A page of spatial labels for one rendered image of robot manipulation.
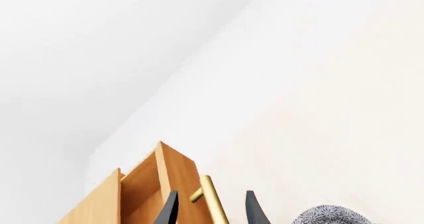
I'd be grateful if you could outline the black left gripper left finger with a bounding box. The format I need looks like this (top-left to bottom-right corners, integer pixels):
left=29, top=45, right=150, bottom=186
left=154, top=190, right=180, bottom=224

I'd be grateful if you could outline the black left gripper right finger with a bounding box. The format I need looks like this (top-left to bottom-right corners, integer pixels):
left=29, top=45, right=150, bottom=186
left=245, top=190, right=272, bottom=224

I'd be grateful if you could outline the wooden drawer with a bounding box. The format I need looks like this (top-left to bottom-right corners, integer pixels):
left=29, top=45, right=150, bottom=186
left=120, top=140, right=213, bottom=224

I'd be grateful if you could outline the wooden cabinet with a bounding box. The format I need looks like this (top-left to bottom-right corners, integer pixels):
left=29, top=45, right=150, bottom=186
left=56, top=168, right=127, bottom=224

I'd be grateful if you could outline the grey patterned bowl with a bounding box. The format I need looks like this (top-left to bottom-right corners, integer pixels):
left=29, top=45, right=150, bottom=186
left=291, top=204, right=377, bottom=224

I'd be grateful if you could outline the brass drawer handle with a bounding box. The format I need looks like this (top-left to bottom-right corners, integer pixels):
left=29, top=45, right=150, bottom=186
left=189, top=174, right=231, bottom=224

